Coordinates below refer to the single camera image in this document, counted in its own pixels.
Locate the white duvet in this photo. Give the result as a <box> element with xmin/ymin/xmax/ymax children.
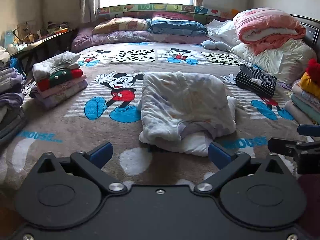
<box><xmin>205</xmin><ymin>19</ymin><xmax>317</xmax><ymax>85</ymax></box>

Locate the colourful foam play mat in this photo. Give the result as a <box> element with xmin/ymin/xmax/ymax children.
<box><xmin>97</xmin><ymin>3</ymin><xmax>240</xmax><ymax>23</ymax></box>

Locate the light blue plush toy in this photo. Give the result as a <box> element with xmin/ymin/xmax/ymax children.
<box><xmin>201</xmin><ymin>40</ymin><xmax>232</xmax><ymax>52</ymax></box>

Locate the pile of grey purple clothes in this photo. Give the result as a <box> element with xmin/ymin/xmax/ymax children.
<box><xmin>0</xmin><ymin>45</ymin><xmax>28</xmax><ymax>145</ymax></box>

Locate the cream folded garment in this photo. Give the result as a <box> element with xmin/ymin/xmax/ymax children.
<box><xmin>284</xmin><ymin>101</ymin><xmax>320</xmax><ymax>128</ymax></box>

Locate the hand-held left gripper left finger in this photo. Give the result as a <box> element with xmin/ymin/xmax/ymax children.
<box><xmin>27</xmin><ymin>141</ymin><xmax>128</xmax><ymax>195</ymax></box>

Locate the purple quilt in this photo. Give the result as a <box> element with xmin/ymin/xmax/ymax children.
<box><xmin>71</xmin><ymin>27</ymin><xmax>215</xmax><ymax>53</ymax></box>

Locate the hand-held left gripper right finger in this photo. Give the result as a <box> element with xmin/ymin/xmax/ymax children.
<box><xmin>194</xmin><ymin>141</ymin><xmax>293</xmax><ymax>195</ymax></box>

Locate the lavender printed garment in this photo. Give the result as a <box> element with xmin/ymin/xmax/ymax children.
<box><xmin>277</xmin><ymin>81</ymin><xmax>294</xmax><ymax>92</ymax></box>

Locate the dark desk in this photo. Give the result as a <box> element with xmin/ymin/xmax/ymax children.
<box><xmin>10</xmin><ymin>27</ymin><xmax>79</xmax><ymax>64</ymax></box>

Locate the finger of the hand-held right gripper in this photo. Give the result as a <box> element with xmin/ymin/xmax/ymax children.
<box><xmin>267</xmin><ymin>137</ymin><xmax>304</xmax><ymax>156</ymax></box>
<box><xmin>297</xmin><ymin>124</ymin><xmax>320</xmax><ymax>137</ymax></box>

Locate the pink folded quilt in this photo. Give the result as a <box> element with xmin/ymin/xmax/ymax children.
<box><xmin>233</xmin><ymin>7</ymin><xmax>307</xmax><ymax>55</ymax></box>

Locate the desk clutter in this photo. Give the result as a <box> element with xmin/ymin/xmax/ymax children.
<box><xmin>5</xmin><ymin>20</ymin><xmax>69</xmax><ymax>53</ymax></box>

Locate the red green sweater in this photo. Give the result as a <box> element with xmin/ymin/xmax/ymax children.
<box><xmin>37</xmin><ymin>69</ymin><xmax>83</xmax><ymax>92</ymax></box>

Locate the pink folded garment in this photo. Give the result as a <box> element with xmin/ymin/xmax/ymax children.
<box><xmin>37</xmin><ymin>74</ymin><xmax>87</xmax><ymax>98</ymax></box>

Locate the blue folded blanket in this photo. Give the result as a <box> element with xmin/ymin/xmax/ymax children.
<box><xmin>147</xmin><ymin>17</ymin><xmax>208</xmax><ymax>37</ymax></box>

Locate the yellow garment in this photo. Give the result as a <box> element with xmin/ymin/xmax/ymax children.
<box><xmin>300</xmin><ymin>72</ymin><xmax>320</xmax><ymax>97</ymax></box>

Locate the white grey folded garment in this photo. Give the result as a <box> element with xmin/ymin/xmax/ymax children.
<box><xmin>32</xmin><ymin>51</ymin><xmax>81</xmax><ymax>80</ymax></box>

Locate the dark striped folded garment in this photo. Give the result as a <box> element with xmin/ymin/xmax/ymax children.
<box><xmin>235</xmin><ymin>64</ymin><xmax>277</xmax><ymax>98</ymax></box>

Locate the beige curtain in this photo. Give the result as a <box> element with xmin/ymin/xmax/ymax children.
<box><xmin>80</xmin><ymin>0</ymin><xmax>100</xmax><ymax>24</ymax></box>

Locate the yellow cartoon pillow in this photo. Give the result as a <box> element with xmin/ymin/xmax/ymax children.
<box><xmin>92</xmin><ymin>17</ymin><xmax>150</xmax><ymax>35</ymax></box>

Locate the pale floral folded garment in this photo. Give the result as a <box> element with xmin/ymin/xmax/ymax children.
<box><xmin>291</xmin><ymin>82</ymin><xmax>320</xmax><ymax>108</ymax></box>

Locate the cartoon mouse printed blanket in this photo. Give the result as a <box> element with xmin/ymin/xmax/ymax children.
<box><xmin>0</xmin><ymin>41</ymin><xmax>320</xmax><ymax>200</ymax></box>

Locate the white floral garment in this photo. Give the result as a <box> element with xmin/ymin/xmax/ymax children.
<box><xmin>137</xmin><ymin>71</ymin><xmax>237</xmax><ymax>157</ymax></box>

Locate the lavender folded garment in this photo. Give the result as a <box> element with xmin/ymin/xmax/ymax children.
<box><xmin>29</xmin><ymin>80</ymin><xmax>88</xmax><ymax>109</ymax></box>

